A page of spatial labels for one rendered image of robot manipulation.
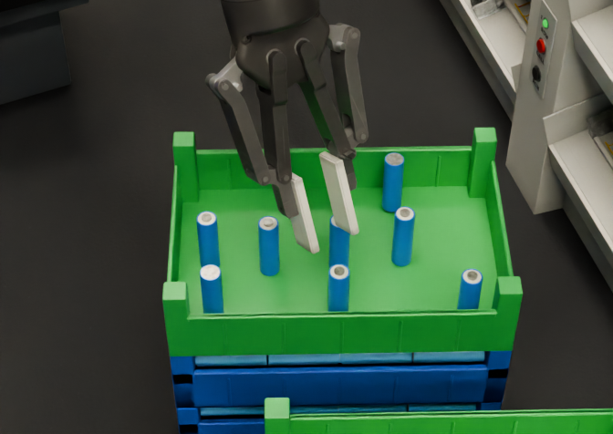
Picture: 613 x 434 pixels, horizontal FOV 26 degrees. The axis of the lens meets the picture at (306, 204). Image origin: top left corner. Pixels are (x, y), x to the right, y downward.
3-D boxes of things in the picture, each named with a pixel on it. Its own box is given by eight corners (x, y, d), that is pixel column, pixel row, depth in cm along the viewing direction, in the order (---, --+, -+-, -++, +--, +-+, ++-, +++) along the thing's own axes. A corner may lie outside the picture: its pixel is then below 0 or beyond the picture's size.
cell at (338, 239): (328, 273, 122) (329, 226, 117) (328, 258, 123) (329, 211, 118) (348, 273, 122) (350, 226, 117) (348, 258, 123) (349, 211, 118)
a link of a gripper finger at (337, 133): (273, 38, 107) (287, 30, 108) (324, 151, 113) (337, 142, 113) (296, 47, 104) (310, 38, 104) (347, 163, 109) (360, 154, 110)
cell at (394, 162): (384, 152, 123) (380, 200, 128) (385, 166, 122) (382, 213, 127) (403, 151, 123) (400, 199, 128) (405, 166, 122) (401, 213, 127)
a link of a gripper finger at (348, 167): (325, 134, 111) (355, 121, 112) (337, 188, 113) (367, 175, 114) (333, 139, 109) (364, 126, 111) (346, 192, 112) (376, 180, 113)
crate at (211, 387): (175, 409, 122) (169, 357, 116) (184, 242, 135) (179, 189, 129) (503, 404, 122) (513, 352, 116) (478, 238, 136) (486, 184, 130)
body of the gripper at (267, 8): (287, -50, 108) (313, 56, 111) (195, -16, 105) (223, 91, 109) (333, -38, 101) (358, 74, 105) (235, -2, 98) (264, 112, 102)
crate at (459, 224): (169, 357, 116) (161, 300, 110) (179, 189, 129) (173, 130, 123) (513, 352, 116) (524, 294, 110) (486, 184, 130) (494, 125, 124)
